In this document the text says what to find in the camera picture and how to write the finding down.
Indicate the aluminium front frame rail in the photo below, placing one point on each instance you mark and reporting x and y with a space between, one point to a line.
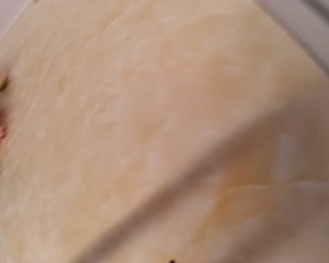
308 24

